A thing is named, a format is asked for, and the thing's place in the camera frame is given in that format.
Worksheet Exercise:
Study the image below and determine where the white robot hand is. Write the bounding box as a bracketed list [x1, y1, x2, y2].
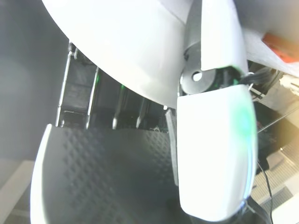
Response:
[29, 0, 259, 224]

